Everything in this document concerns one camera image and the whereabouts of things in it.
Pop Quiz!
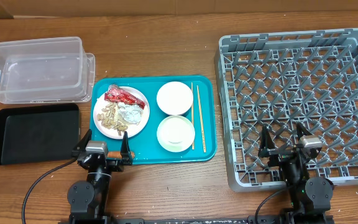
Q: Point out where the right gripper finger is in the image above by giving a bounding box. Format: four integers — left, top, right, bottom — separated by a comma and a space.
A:
296, 122, 311, 139
258, 126, 275, 157

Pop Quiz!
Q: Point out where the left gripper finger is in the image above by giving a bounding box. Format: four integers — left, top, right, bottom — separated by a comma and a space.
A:
71, 129, 92, 157
120, 131, 133, 165

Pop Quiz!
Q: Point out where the white tissue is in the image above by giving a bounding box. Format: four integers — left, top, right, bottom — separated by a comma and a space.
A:
117, 102, 143, 124

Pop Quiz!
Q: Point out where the light green bowl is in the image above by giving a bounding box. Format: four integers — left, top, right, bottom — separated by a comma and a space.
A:
157, 115, 195, 152

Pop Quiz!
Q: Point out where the red snack wrapper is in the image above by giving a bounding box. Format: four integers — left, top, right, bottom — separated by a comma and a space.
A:
104, 84, 145, 109

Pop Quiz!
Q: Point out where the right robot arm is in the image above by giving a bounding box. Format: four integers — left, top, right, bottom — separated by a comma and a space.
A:
254, 123, 334, 223

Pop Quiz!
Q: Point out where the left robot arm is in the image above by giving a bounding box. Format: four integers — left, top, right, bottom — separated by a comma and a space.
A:
67, 130, 134, 223

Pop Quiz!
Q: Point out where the grey dishwasher rack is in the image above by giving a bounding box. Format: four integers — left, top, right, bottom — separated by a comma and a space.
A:
215, 28, 358, 192

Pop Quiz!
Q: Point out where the orange carrot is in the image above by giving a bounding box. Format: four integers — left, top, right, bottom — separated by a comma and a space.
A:
107, 151, 128, 159

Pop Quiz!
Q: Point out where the black plastic tray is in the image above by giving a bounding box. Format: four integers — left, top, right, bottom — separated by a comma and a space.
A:
0, 103, 81, 165

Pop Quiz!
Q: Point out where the peanut shells pile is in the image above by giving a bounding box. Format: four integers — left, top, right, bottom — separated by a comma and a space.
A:
96, 103, 128, 136

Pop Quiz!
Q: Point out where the pink round plate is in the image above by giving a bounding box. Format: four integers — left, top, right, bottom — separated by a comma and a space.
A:
93, 86, 150, 139

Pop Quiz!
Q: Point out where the teal serving tray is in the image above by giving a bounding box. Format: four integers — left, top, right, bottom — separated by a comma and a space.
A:
89, 75, 217, 165

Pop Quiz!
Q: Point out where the clear plastic bin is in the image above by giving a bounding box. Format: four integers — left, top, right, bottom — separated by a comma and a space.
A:
0, 37, 96, 104

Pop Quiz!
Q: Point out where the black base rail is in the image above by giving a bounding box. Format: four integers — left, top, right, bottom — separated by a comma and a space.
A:
111, 215, 282, 224

